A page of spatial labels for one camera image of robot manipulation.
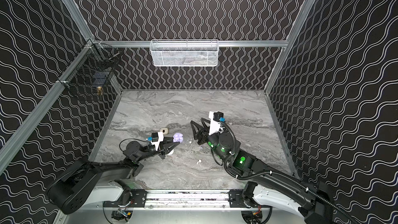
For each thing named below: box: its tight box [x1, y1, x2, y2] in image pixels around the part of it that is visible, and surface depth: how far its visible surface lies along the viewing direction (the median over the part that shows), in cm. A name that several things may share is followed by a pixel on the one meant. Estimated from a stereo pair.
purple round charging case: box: [172, 132, 184, 143], surface depth 74 cm
